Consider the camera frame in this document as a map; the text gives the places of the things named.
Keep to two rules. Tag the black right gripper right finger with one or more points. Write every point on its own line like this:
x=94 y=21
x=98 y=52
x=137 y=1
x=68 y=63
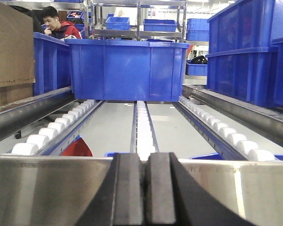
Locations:
x=175 y=198

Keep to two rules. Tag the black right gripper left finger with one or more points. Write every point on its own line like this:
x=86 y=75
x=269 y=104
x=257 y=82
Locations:
x=118 y=201

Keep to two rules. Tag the brown cardboard carton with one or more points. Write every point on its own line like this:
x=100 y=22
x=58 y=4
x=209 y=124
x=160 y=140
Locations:
x=17 y=63

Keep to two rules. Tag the middle white roller track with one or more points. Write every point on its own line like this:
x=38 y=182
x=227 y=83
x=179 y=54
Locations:
x=143 y=137

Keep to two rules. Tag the white roller track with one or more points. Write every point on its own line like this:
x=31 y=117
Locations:
x=225 y=140
x=143 y=137
x=58 y=135

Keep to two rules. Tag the red snack package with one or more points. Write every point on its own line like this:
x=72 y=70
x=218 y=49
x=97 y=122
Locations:
x=77 y=148

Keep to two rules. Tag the right white roller track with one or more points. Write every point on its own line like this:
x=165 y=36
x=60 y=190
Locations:
x=225 y=140

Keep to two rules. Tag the left white roller track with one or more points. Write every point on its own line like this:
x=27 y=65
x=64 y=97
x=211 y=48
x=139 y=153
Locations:
x=58 y=135

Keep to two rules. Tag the large blue plastic bin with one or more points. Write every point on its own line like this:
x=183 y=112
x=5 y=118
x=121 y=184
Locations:
x=127 y=70

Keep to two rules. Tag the blue bin at left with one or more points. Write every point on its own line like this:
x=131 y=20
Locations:
x=52 y=64

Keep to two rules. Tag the stacked blue bins at right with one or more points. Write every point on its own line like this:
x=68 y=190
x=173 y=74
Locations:
x=242 y=58

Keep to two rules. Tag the background steel rack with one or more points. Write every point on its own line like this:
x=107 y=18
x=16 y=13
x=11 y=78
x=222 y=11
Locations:
x=95 y=21

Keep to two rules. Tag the far stacked blue crates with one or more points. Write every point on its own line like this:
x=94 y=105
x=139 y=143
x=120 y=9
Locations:
x=197 y=30

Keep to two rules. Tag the small blue bin on rack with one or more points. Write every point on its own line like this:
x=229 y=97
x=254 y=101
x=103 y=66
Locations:
x=118 y=23

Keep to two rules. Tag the man in red jacket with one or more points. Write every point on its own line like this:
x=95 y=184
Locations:
x=57 y=29

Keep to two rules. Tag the steel shelf front rail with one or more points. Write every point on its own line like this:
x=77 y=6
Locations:
x=55 y=191

